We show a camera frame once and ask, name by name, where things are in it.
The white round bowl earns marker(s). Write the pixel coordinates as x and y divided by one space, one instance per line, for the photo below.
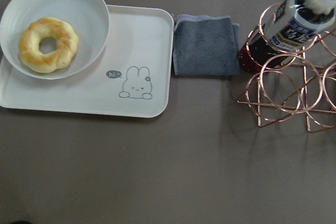
89 18

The copper wire bottle rack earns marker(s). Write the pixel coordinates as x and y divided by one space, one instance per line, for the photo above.
290 84

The folded grey cloth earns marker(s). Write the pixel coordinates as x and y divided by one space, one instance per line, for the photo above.
205 46

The tea bottle in rack left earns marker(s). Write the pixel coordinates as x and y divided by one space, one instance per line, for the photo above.
293 26

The golden baked donut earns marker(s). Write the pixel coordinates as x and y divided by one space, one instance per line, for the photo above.
67 42

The white rabbit print tray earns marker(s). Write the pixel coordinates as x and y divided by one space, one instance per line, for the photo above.
130 78

